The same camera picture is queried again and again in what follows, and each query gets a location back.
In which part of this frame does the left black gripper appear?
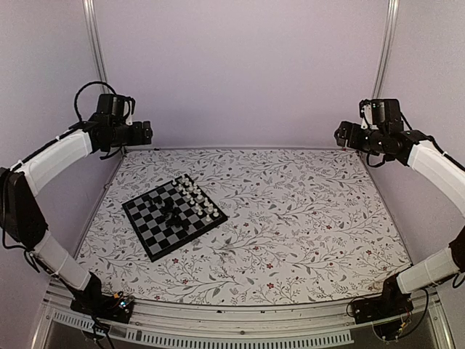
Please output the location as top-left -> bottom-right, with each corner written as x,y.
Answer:
110,120 -> 153,148

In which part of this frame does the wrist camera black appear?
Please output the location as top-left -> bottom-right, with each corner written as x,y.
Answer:
359,99 -> 402,129
96,94 -> 136,126

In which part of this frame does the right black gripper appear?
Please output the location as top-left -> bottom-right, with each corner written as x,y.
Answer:
336,121 -> 387,156

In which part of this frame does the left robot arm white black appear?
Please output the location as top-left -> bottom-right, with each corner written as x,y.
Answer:
1,121 -> 153,316

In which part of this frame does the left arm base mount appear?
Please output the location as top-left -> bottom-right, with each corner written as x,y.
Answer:
70,292 -> 134,324

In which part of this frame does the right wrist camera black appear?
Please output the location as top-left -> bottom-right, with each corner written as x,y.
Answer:
359,99 -> 402,129

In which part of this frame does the floral patterned table mat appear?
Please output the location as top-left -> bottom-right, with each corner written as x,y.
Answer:
77,150 -> 411,305

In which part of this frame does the front aluminium rail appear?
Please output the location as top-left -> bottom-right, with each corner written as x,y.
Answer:
32,282 -> 461,348

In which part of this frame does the right aluminium frame post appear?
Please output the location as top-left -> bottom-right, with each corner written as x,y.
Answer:
371,0 -> 400,99

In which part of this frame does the black white chessboard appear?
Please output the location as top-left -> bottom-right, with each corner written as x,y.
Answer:
122,174 -> 228,262

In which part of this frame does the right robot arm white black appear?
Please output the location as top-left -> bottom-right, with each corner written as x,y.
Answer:
334,121 -> 464,317

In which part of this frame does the left aluminium frame post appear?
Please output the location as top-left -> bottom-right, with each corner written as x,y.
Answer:
82,0 -> 108,82

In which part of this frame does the aluminium frame post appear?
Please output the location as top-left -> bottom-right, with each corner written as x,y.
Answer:
82,0 -> 108,82
371,0 -> 400,99

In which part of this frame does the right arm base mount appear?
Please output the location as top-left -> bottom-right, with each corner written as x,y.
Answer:
346,296 -> 413,342

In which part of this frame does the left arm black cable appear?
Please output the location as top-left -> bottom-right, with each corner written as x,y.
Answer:
73,80 -> 121,123

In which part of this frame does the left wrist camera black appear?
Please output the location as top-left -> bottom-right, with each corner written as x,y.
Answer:
96,94 -> 136,126

